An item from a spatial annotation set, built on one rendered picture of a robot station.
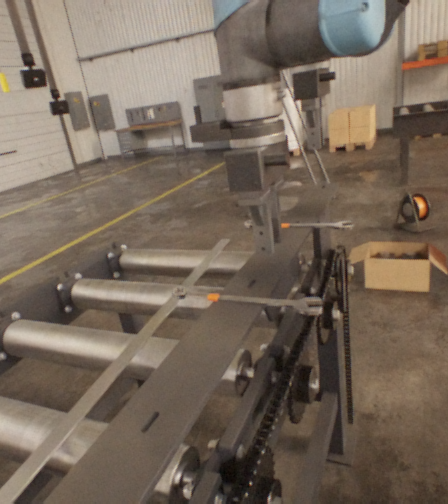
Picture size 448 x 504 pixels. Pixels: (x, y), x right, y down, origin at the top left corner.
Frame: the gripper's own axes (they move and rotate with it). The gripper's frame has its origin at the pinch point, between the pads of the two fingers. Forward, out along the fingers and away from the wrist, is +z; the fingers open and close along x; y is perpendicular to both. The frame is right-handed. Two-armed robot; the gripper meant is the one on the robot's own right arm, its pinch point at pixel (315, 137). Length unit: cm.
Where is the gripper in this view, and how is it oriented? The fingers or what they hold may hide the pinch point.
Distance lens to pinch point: 91.8
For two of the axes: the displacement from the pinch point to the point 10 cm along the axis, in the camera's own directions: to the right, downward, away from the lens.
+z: 1.5, 9.2, 3.7
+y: 9.1, 0.2, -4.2
